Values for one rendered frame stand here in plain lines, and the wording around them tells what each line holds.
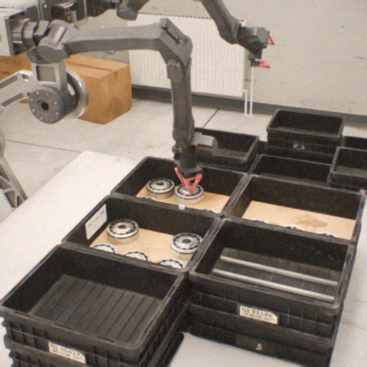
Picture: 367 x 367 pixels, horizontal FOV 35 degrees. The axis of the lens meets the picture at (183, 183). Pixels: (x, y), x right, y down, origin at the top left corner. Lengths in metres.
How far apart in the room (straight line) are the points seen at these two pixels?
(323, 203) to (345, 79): 2.81
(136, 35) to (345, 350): 1.03
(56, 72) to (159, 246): 0.71
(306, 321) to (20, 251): 1.05
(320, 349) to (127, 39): 0.96
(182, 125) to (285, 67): 3.01
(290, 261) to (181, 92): 0.60
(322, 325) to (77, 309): 0.65
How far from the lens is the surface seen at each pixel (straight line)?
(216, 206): 2.03
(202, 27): 4.75
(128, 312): 1.60
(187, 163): 1.98
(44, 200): 2.40
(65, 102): 2.11
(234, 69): 4.76
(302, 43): 4.71
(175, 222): 1.85
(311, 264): 1.78
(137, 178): 2.09
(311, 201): 2.01
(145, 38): 1.57
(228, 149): 3.20
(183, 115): 1.79
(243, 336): 1.64
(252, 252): 1.81
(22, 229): 2.23
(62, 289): 1.71
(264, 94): 4.90
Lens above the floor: 1.90
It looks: 29 degrees down
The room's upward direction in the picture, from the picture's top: 1 degrees counter-clockwise
